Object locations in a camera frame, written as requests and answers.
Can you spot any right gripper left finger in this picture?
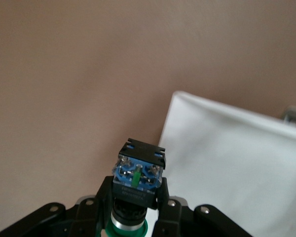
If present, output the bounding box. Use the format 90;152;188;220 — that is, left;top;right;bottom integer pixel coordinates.
95;176;114;237

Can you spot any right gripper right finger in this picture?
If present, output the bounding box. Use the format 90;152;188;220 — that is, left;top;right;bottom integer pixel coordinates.
151;177;170;237

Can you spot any green push button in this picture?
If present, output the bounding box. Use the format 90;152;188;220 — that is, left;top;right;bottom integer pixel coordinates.
112;137;167;237

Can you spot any white drawer cabinet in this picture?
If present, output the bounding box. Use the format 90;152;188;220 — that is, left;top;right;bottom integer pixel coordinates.
158;90;296;237

